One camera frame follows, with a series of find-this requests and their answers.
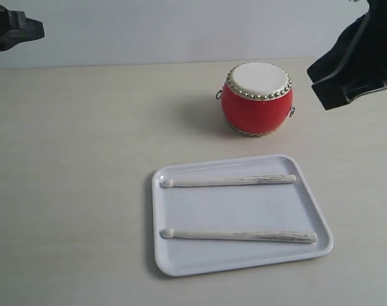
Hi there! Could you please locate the white plastic tray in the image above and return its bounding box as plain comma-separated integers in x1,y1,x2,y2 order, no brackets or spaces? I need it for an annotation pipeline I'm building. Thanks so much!
152,154,333,277

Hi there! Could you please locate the white drumstick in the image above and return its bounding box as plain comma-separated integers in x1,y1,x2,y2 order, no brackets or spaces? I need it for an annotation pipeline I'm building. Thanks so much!
160,228,318,244
161,175,296,189

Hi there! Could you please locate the small red drum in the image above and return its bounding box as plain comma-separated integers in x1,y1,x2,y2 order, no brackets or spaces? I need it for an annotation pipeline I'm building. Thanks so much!
215,61,295,137

